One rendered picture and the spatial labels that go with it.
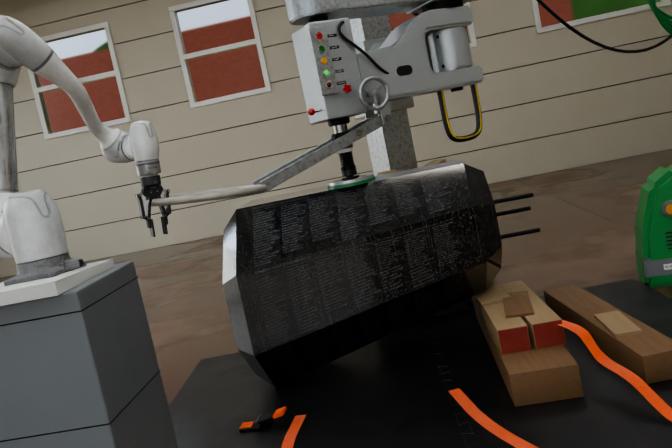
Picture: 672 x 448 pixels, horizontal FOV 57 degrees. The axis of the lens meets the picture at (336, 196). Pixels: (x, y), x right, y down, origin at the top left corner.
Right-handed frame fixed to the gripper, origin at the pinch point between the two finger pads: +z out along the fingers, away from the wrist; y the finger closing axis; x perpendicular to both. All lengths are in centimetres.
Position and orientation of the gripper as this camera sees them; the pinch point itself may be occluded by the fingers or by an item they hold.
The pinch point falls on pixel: (158, 227)
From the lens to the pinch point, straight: 251.1
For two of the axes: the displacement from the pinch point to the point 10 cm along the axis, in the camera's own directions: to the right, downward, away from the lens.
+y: 7.7, -1.6, 6.2
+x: -6.2, 0.2, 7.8
